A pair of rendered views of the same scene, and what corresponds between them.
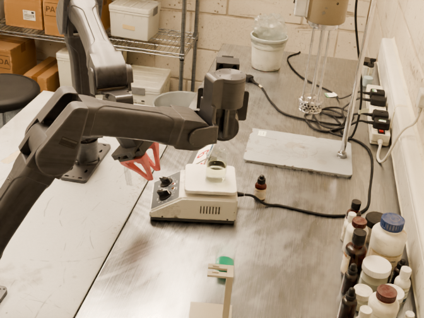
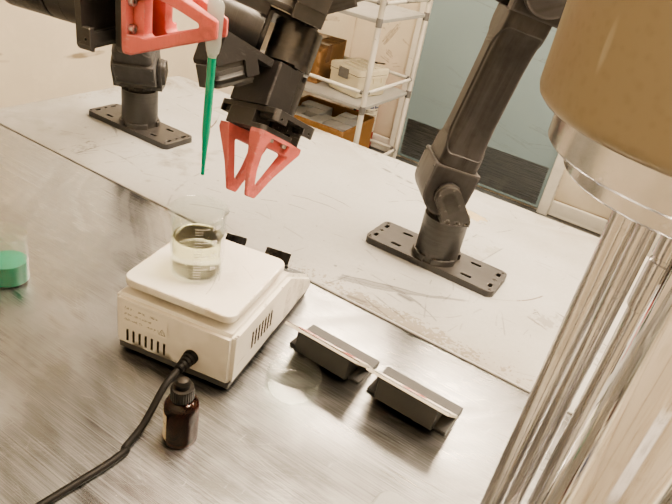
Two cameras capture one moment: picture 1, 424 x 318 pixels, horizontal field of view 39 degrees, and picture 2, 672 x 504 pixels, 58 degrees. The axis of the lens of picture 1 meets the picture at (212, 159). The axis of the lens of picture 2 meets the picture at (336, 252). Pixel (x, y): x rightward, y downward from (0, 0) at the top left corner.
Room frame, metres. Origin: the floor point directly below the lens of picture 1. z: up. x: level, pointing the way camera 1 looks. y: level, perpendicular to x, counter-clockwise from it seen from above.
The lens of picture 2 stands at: (1.46, -0.44, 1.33)
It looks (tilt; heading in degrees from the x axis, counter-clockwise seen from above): 30 degrees down; 108
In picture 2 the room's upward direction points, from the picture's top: 11 degrees clockwise
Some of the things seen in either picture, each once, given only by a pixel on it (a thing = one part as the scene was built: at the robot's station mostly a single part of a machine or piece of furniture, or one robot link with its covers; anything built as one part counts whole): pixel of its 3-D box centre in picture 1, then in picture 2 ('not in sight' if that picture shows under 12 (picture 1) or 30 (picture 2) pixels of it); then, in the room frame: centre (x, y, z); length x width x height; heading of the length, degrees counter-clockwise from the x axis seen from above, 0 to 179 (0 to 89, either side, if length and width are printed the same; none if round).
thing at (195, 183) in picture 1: (210, 178); (209, 271); (1.19, 0.00, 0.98); 0.12 x 0.12 x 0.01; 3
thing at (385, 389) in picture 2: (200, 154); (415, 389); (1.42, 0.03, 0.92); 0.09 x 0.06 x 0.04; 170
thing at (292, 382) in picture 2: not in sight; (292, 381); (1.31, -0.02, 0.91); 0.06 x 0.06 x 0.02
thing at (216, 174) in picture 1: (217, 166); (195, 238); (1.18, -0.01, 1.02); 0.06 x 0.05 x 0.08; 48
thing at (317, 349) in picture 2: not in sight; (333, 343); (1.32, 0.05, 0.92); 0.09 x 0.06 x 0.04; 170
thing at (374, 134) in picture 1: (376, 111); not in sight; (1.79, -0.52, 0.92); 0.40 x 0.06 x 0.04; 172
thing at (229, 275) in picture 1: (212, 295); not in sight; (0.82, -0.02, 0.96); 0.08 x 0.08 x 0.13; 89
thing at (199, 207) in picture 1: (198, 194); (219, 294); (1.19, 0.03, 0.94); 0.22 x 0.13 x 0.08; 93
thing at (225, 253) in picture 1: (224, 260); (7, 256); (0.96, -0.04, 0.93); 0.04 x 0.04 x 0.06
